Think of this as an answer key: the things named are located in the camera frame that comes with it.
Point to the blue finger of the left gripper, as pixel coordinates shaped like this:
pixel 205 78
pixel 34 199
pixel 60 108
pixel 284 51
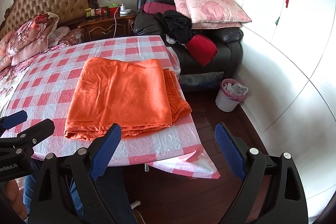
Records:
pixel 30 136
pixel 13 120

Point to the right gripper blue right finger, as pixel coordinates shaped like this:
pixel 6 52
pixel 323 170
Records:
pixel 284 200

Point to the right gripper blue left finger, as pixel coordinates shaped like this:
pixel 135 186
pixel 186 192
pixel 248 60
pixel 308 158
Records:
pixel 52 201

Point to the orange pants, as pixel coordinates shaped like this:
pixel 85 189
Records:
pixel 141 97

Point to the black clothing pile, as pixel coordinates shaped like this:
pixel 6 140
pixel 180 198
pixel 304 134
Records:
pixel 175 25

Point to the operator left hand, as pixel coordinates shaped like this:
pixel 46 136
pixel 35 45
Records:
pixel 15 199

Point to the pink floral folded quilt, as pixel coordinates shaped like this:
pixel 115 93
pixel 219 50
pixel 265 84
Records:
pixel 28 40

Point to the checkered pink pillow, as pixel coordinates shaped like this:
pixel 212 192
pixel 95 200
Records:
pixel 64 35

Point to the carved wooden nightstand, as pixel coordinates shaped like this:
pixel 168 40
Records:
pixel 108 26

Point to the white trash bin pink liner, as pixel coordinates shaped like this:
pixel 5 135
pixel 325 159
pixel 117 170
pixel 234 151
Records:
pixel 230 94

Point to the yellow green bottle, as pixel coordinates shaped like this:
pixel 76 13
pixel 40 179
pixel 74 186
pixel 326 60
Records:
pixel 89 12

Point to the red container on nightstand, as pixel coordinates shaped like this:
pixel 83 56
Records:
pixel 112 8

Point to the white charger device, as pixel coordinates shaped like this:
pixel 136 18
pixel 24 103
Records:
pixel 124 10

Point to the white wardrobe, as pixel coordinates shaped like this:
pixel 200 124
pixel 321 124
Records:
pixel 288 66

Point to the black leather armchair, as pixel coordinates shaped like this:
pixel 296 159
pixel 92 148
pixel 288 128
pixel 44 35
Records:
pixel 227 41

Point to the red cushion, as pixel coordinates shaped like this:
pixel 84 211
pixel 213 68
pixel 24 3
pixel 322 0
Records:
pixel 202 49

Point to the maroon cushion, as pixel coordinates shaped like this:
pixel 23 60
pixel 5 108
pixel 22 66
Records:
pixel 155 7

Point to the pink floral top pillow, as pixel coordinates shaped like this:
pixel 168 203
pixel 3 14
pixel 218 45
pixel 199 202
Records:
pixel 219 10

